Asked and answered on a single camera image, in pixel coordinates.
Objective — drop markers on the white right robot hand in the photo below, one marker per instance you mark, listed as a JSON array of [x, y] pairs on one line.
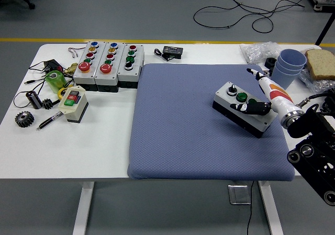
[[277, 99]]

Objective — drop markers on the grey four-button control box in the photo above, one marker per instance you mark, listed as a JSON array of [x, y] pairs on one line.
[[225, 98]]

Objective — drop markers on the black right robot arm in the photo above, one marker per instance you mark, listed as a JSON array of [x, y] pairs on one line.
[[316, 130]]

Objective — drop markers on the grey five-button emergency stop box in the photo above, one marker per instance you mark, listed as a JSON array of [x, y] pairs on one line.
[[115, 73], [93, 74]]

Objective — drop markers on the blue plastic cup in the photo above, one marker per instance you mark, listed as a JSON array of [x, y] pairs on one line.
[[291, 58], [287, 75], [285, 82]]

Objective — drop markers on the clear plastic bag under bread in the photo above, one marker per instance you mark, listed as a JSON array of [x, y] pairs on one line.
[[314, 84]]

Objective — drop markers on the clear crumpled plastic bag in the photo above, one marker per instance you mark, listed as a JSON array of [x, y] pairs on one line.
[[259, 51]]

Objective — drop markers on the slice of bread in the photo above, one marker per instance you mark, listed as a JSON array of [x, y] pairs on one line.
[[322, 62]]

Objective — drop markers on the blue-grey padded mat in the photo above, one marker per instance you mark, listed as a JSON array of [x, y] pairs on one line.
[[183, 114]]

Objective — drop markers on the metal floor socket plate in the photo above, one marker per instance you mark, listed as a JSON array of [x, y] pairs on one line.
[[239, 194]]

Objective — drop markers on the white table leg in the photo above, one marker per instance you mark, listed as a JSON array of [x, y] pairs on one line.
[[270, 208], [83, 208]]

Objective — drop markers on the black digital panel meter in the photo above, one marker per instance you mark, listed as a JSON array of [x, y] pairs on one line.
[[172, 51]]

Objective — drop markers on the grey box with black selector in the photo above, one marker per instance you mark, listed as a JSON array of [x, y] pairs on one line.
[[125, 74]]

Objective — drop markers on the brass fitting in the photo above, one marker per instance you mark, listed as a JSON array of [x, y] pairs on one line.
[[71, 68]]

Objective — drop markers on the yellow tape roll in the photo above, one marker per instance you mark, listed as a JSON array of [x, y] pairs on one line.
[[59, 93]]

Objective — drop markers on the green wrapped roll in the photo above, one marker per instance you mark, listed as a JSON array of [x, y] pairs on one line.
[[57, 84]]

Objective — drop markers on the black pen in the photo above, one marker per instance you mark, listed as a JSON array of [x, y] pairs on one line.
[[51, 120]]

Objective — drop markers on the black power module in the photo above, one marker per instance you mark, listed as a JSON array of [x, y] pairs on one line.
[[52, 65]]

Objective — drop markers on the small black gear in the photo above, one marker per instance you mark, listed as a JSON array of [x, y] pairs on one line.
[[47, 104]]

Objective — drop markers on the black cylindrical capacitor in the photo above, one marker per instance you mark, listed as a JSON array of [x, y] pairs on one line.
[[34, 100]]

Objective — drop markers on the large steel gear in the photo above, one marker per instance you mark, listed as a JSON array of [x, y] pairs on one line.
[[29, 120]]

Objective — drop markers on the cream red-green switch box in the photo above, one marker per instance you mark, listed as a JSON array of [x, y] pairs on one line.
[[76, 106]]

